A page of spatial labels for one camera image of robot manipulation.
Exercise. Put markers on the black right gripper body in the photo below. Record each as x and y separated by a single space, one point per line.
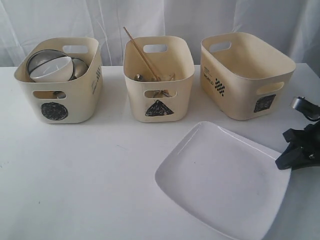
310 144

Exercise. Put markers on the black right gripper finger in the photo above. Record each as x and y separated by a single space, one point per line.
292 158
295 136

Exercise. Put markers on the white square plate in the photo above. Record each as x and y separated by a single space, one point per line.
226 181

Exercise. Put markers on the wooden chopstick short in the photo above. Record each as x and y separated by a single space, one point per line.
149 65

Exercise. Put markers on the steel mug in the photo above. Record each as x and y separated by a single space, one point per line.
59 94
80 68

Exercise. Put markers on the white ceramic bowl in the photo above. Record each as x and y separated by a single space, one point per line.
54 71

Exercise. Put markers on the stainless steel bowl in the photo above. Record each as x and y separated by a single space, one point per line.
42 57

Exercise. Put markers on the steel table knife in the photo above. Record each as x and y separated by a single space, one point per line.
161 94

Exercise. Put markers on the cream bin square mark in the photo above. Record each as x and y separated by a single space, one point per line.
244 75

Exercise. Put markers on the cream bin triangle mark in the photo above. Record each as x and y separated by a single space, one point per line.
175 67

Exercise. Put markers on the cream bin circle mark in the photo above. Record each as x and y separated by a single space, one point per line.
82 94

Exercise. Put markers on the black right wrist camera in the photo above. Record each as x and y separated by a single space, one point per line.
309 110

